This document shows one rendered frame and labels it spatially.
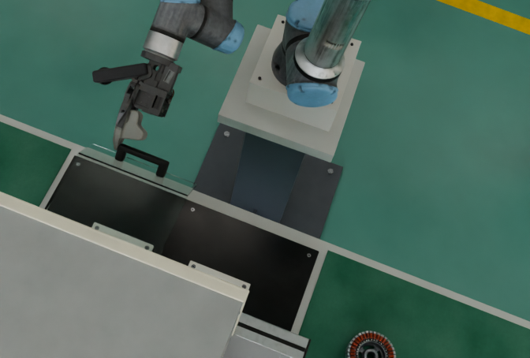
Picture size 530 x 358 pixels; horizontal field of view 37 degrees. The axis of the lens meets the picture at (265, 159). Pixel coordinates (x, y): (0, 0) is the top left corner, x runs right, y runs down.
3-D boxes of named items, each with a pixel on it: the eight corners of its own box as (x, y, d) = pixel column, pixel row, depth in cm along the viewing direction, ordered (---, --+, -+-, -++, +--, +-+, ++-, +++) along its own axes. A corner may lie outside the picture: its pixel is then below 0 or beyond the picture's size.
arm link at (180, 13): (212, -3, 162) (177, -21, 158) (193, 46, 163) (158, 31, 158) (195, -6, 169) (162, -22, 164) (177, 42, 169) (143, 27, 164)
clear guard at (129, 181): (92, 143, 169) (91, 130, 164) (196, 184, 168) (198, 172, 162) (17, 278, 154) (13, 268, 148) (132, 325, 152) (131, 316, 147)
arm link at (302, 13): (328, 24, 199) (337, -11, 187) (330, 69, 193) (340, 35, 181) (280, 23, 198) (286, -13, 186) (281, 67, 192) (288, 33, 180)
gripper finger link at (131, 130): (133, 158, 161) (149, 116, 161) (106, 147, 161) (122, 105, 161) (136, 158, 164) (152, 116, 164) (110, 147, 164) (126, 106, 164)
